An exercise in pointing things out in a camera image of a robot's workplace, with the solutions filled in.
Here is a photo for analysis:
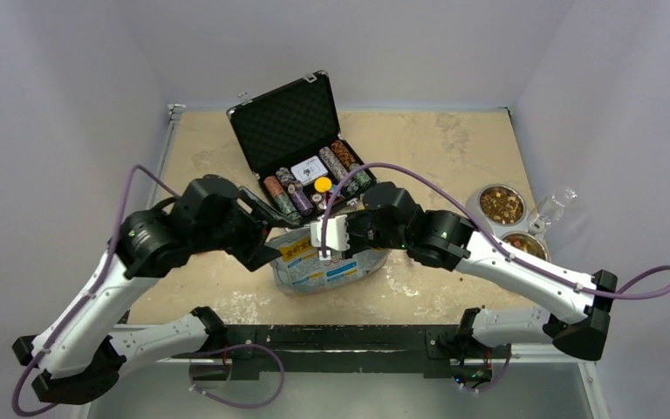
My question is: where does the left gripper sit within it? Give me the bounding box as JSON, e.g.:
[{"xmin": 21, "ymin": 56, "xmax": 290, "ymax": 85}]
[{"xmin": 190, "ymin": 186, "xmax": 297, "ymax": 269}]

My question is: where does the pet food bag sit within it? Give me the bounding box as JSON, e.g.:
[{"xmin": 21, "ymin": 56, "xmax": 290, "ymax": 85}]
[{"xmin": 266, "ymin": 229, "xmax": 391, "ymax": 295}]

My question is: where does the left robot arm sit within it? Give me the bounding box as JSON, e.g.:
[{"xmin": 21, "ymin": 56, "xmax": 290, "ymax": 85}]
[{"xmin": 12, "ymin": 175, "xmax": 297, "ymax": 409}]

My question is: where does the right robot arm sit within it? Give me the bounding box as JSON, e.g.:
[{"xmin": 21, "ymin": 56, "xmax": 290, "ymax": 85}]
[{"xmin": 309, "ymin": 182, "xmax": 617, "ymax": 361}]

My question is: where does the grey double pet bowl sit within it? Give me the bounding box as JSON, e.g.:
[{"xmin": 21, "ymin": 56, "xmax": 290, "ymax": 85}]
[{"xmin": 465, "ymin": 184, "xmax": 550, "ymax": 262}]

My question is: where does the yellow dealer chip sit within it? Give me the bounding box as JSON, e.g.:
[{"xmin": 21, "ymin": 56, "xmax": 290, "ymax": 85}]
[{"xmin": 314, "ymin": 176, "xmax": 332, "ymax": 194}]

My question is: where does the white playing card box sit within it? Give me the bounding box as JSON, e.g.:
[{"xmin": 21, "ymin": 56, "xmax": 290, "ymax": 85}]
[{"xmin": 291, "ymin": 155, "xmax": 328, "ymax": 185}]

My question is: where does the black poker chip case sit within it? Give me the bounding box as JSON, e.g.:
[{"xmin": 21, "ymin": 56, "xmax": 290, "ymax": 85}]
[{"xmin": 226, "ymin": 70, "xmax": 364, "ymax": 223}]

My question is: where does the clear water bottle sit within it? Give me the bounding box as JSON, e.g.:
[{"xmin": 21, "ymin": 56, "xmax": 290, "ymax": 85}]
[{"xmin": 528, "ymin": 187, "xmax": 578, "ymax": 236}]

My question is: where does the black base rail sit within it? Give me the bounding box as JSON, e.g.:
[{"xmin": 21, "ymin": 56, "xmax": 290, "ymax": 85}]
[{"xmin": 168, "ymin": 323, "xmax": 512, "ymax": 383}]

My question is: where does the aluminium frame rail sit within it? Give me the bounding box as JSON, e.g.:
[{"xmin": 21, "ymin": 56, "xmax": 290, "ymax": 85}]
[{"xmin": 69, "ymin": 104, "xmax": 187, "ymax": 419}]

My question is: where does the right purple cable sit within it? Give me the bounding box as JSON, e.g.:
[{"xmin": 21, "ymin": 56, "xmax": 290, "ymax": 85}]
[{"xmin": 318, "ymin": 161, "xmax": 670, "ymax": 395}]

